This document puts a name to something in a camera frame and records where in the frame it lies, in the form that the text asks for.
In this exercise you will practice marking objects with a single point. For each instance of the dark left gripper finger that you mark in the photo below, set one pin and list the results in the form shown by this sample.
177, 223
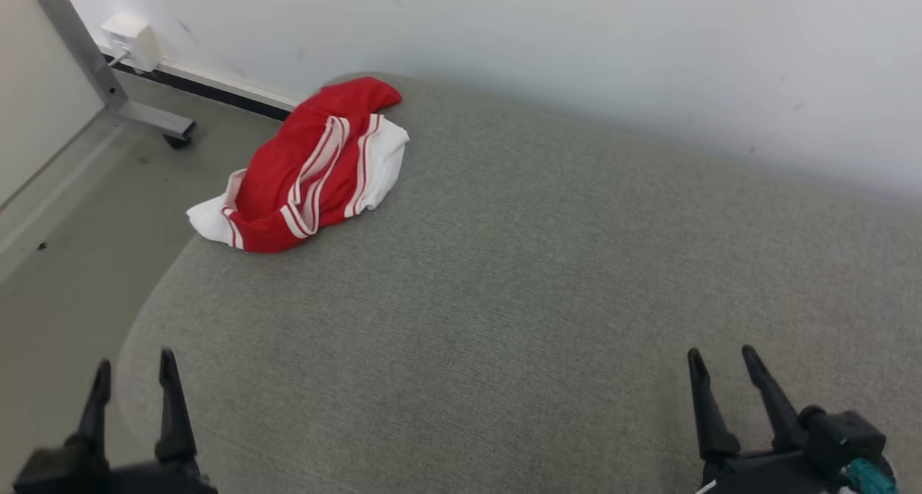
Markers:
95, 422
174, 422

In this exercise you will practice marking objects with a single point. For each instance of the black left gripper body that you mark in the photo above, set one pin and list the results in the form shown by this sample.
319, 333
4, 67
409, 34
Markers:
162, 481

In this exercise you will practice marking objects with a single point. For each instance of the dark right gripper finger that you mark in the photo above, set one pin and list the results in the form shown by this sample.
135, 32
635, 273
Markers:
712, 422
778, 411

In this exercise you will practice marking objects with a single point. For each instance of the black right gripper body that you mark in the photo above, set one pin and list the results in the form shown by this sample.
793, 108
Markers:
763, 476

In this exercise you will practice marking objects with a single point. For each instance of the red basketball jersey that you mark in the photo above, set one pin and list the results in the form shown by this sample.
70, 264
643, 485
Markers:
288, 163

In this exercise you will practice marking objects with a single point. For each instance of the black caster wheel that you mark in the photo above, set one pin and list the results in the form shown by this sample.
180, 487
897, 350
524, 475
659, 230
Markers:
177, 142

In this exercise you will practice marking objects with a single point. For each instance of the white and black baseboard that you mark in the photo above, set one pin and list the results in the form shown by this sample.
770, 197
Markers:
216, 87

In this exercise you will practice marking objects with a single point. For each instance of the beige partition panel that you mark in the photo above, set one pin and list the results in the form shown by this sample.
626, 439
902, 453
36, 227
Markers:
36, 83

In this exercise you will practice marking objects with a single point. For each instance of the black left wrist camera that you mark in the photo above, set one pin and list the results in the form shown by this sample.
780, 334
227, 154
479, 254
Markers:
57, 476

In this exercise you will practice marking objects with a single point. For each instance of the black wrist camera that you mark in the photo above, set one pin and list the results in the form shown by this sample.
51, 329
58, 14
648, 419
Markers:
57, 476
843, 436

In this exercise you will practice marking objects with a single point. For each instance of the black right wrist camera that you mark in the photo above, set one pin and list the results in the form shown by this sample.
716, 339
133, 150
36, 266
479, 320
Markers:
843, 436

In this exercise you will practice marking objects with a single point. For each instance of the grey metal stand frame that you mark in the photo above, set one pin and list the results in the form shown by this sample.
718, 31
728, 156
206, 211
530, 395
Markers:
86, 55

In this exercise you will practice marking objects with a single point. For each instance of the white wall socket box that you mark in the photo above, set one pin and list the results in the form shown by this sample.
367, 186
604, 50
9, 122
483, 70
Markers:
133, 42

